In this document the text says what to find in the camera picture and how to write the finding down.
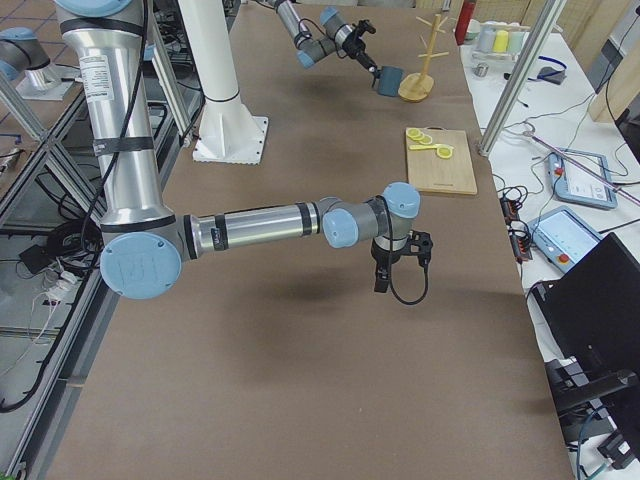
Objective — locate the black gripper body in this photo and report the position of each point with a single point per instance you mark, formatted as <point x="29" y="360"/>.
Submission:
<point x="359" y="49"/>
<point x="385" y="261"/>

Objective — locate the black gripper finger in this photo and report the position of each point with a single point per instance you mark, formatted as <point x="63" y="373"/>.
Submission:
<point x="367" y="63"/>

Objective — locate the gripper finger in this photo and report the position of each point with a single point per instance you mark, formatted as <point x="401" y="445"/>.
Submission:
<point x="382" y="277"/>

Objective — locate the blue cup green inside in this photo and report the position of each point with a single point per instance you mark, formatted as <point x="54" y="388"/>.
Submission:
<point x="388" y="80"/>

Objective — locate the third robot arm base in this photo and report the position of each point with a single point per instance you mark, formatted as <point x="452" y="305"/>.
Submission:
<point x="23" y="54"/>

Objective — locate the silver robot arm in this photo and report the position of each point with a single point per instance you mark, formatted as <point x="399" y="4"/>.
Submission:
<point x="144" y="244"/>
<point x="334" y="35"/>

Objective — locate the wooden cup storage rack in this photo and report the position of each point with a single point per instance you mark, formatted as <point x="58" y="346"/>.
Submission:
<point x="417" y="86"/>

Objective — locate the small metal cup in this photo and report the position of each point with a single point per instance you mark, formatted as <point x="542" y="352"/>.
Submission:
<point x="481" y="70"/>

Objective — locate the grey cup on side table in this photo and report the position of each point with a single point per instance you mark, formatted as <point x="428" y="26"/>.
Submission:
<point x="486" y="39"/>

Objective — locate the yellow cup on side table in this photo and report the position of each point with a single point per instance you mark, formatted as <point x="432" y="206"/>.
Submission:
<point x="501" y="40"/>

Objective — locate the light green cup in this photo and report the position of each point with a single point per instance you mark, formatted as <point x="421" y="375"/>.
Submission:
<point x="515" y="41"/>

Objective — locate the bamboo cutting board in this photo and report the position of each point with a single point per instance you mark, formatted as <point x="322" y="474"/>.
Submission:
<point x="430" y="174"/>

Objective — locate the lemon slice front left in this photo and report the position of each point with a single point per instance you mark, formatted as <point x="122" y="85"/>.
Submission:
<point x="444" y="151"/>

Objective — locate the yellow plastic knife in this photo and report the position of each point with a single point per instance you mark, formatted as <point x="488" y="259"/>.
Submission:
<point x="415" y="147"/>

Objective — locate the black power strip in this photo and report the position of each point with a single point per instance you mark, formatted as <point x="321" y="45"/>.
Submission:
<point x="518" y="230"/>

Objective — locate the red bottle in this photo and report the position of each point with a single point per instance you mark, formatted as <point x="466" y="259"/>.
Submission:
<point x="464" y="18"/>

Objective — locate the blue teach pendant near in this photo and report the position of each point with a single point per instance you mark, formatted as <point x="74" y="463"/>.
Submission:
<point x="563" y="237"/>

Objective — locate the blue teach pendant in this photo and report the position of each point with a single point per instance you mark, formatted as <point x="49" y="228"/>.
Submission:
<point x="572" y="184"/>
<point x="563" y="237"/>

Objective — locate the blue teach pendant far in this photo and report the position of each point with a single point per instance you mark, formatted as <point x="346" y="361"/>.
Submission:
<point x="572" y="184"/>

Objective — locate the black monitor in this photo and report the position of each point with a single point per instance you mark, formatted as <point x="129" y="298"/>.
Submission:
<point x="593" y="310"/>

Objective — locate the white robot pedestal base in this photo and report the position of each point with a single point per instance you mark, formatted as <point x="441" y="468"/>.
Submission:
<point x="228" y="132"/>

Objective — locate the aluminium frame post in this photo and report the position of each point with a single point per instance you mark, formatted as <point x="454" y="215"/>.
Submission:
<point x="536" y="39"/>

